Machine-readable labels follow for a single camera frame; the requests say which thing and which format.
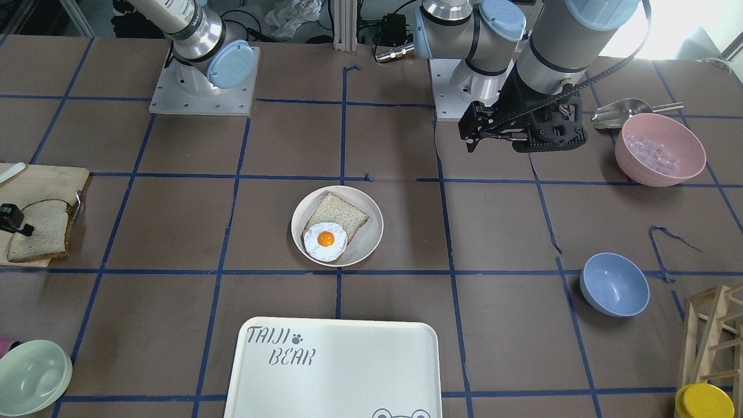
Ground metal scoop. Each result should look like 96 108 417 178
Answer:
591 98 684 130

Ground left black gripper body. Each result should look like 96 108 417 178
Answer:
457 69 587 153

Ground blue bowl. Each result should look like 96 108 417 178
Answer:
579 253 650 318

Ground white round plate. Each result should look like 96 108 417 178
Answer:
289 185 384 268

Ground yellow lid container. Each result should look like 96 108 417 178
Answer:
675 383 735 417

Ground aluminium frame post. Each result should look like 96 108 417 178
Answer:
332 0 358 55

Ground pink bowl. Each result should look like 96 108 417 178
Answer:
615 113 708 187

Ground wooden cutting board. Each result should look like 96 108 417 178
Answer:
1 163 90 267

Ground black power adapter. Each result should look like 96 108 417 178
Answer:
375 13 410 47

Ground fried egg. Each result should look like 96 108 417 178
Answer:
302 222 348 262

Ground bread slice on plate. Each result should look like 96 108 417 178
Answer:
304 192 369 243

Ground bread slice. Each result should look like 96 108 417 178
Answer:
7 199 72 264
304 192 369 243

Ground pink cloth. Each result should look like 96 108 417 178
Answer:
0 338 21 359

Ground white bear tray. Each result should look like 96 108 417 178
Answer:
225 316 443 417

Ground wooden rack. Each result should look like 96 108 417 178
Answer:
677 285 742 407

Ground green bowl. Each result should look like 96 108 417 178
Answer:
1 340 73 416

